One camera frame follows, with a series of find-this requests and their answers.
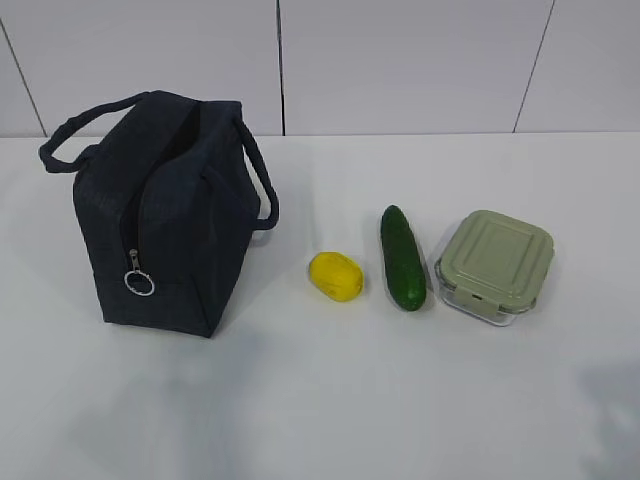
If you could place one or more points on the yellow lemon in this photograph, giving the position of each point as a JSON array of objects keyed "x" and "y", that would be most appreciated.
[{"x": 337, "y": 276}]

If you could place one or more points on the green cucumber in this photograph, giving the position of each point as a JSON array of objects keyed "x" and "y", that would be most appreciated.
[{"x": 404, "y": 272}]

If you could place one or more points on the dark navy fabric bag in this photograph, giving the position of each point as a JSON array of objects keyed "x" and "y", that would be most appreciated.
[{"x": 168, "y": 192}]

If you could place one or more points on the glass container with green lid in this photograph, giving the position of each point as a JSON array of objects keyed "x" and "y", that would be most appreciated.
[{"x": 493, "y": 267}]

